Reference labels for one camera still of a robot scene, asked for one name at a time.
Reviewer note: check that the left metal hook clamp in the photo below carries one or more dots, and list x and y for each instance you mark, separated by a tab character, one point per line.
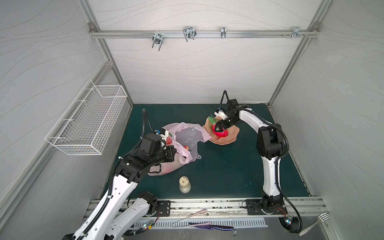
158	39

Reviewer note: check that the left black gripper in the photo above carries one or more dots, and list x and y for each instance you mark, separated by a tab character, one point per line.
170	151

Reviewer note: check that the small metal ring clamp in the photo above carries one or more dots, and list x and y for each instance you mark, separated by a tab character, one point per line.
223	32

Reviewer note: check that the red dragon fruit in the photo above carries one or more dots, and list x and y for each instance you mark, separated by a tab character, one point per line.
215	121

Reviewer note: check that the metal hook clamp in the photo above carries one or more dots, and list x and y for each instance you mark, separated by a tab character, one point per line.
189	33
158	39

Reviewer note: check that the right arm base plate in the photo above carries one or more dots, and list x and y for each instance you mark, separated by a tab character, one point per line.
257	207

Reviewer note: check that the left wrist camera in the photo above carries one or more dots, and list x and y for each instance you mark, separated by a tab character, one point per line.
165	134

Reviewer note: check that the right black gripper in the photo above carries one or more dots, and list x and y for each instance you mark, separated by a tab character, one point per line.
223	124

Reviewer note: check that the small beige bottle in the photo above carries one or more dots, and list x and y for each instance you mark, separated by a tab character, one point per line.
184	185

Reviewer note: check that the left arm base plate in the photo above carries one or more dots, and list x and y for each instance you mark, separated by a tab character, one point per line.
160	208

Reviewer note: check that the right silver fork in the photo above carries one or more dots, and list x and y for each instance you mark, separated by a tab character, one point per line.
321	219

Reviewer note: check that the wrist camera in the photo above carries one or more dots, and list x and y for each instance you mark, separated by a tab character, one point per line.
165	134
221	114

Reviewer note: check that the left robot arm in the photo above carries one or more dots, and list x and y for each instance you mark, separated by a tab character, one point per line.
106	222

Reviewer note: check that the middle metal hook clamp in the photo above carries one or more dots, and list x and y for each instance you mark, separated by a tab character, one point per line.
189	33

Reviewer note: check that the pink plastic bag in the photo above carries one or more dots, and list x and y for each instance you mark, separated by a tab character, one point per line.
183	134

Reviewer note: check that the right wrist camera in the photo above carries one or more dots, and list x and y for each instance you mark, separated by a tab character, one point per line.
221	114

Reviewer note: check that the right metal bracket clamp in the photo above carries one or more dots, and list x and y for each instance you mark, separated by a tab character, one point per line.
295	34

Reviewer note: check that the purple handled knife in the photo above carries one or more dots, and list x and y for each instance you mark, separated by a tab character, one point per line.
210	226

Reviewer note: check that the tan fruit plate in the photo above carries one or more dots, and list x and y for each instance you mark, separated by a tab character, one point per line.
228	139

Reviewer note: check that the white wire basket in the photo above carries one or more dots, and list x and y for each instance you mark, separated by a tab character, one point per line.
86	125

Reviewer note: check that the metal crossbar rail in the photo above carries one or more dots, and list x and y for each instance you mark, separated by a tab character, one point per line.
201	34

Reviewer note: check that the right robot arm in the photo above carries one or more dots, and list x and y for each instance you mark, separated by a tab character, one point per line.
272	146

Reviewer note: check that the pink clear tongs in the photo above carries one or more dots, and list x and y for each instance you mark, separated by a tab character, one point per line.
203	211

